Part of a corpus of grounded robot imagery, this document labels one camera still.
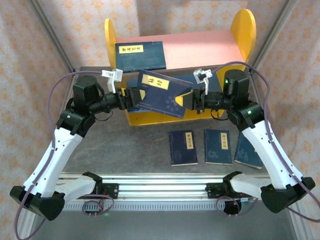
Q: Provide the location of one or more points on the dark blue book yellow label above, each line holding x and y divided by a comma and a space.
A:
215, 152
162, 100
140, 60
246, 155
180, 150

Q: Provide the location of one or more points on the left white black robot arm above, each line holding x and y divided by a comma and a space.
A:
55, 160

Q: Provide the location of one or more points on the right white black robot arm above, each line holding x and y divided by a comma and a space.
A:
270, 155

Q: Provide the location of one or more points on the yellow pink blue bookshelf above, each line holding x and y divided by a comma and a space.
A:
200, 47

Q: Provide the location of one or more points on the small green circuit board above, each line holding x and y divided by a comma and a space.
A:
246, 200

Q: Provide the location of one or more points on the aluminium frame post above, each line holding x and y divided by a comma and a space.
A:
55, 41
270, 37

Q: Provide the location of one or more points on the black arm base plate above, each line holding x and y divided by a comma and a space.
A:
212, 190
112, 191

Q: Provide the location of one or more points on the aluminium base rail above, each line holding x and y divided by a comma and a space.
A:
160, 186

